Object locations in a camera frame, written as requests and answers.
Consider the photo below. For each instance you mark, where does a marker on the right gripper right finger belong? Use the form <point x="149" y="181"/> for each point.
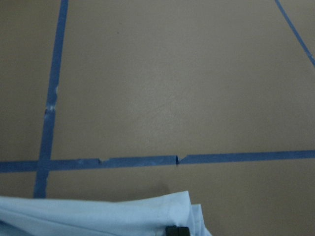
<point x="183" y="231"/>

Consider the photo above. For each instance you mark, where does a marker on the light blue t-shirt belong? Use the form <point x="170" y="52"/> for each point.
<point x="55" y="217"/>

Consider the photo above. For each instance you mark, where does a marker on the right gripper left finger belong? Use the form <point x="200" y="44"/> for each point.
<point x="171" y="231"/>

